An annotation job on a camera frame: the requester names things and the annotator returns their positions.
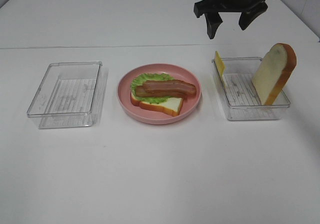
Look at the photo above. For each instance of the yellow cheese slice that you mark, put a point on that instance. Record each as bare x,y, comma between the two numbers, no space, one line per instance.
220,66

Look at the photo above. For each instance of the bread slice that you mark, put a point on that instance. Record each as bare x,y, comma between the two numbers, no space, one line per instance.
273,73
172,106

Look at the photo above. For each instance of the bacon strip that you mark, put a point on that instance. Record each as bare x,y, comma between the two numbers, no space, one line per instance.
141,92
169,86

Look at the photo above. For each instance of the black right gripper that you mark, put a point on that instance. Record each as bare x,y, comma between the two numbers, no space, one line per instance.
250,9

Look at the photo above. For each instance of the clear plastic tray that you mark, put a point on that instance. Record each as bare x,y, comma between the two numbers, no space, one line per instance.
70,95
238,95

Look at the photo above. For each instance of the left clear plastic tray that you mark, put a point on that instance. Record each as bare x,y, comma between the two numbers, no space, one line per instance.
70,95

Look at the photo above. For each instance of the pink round plate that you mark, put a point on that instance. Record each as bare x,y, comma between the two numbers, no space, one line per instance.
155,117

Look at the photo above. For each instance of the right clear plastic tray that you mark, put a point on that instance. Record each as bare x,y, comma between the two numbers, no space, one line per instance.
238,95

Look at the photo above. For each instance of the green lettuce leaf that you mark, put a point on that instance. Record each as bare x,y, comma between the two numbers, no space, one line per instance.
139,80

